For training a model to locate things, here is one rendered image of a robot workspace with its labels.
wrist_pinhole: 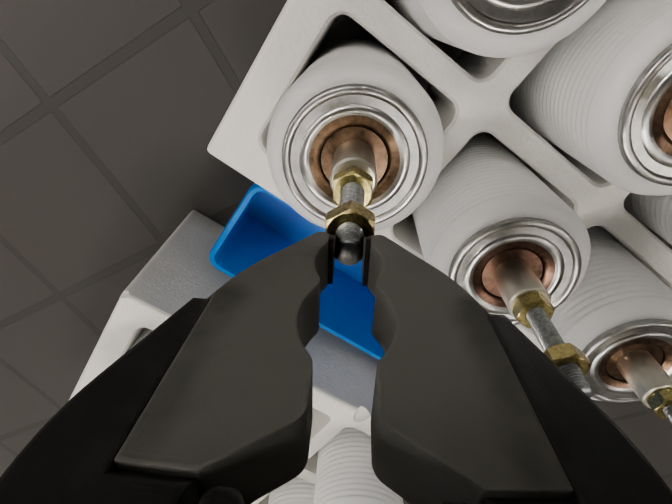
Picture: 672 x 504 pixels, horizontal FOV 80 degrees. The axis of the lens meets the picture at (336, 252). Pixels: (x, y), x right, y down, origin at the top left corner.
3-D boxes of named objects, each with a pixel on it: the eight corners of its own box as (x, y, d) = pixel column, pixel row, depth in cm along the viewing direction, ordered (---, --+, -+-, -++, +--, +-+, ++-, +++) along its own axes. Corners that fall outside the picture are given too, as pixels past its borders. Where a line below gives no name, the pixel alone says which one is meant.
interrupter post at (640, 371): (606, 356, 28) (635, 396, 25) (643, 340, 27) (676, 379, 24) (621, 376, 28) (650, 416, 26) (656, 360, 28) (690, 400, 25)
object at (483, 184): (414, 115, 37) (452, 190, 22) (517, 128, 37) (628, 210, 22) (395, 210, 42) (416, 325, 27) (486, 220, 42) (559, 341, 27)
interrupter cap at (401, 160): (260, 111, 20) (257, 114, 20) (407, 59, 19) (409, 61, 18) (312, 236, 24) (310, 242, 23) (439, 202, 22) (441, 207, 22)
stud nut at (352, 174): (334, 164, 18) (332, 170, 17) (373, 165, 18) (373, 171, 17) (333, 205, 19) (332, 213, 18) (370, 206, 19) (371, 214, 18)
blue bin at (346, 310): (234, 212, 51) (202, 262, 41) (278, 141, 46) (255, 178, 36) (416, 323, 59) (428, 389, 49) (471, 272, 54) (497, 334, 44)
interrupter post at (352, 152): (325, 144, 21) (320, 164, 18) (369, 130, 21) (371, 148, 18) (339, 185, 22) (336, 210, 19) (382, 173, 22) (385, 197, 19)
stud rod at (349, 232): (343, 163, 19) (333, 239, 13) (364, 163, 19) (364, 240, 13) (343, 183, 20) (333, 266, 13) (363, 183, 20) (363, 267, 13)
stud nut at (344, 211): (327, 198, 14) (325, 208, 14) (375, 199, 14) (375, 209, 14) (327, 246, 15) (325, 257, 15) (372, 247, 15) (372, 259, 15)
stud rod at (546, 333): (514, 279, 23) (575, 385, 16) (531, 281, 23) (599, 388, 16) (508, 293, 23) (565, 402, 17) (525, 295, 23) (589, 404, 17)
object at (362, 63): (288, 60, 35) (232, 98, 20) (395, 20, 33) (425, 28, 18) (324, 162, 40) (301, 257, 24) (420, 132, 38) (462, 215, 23)
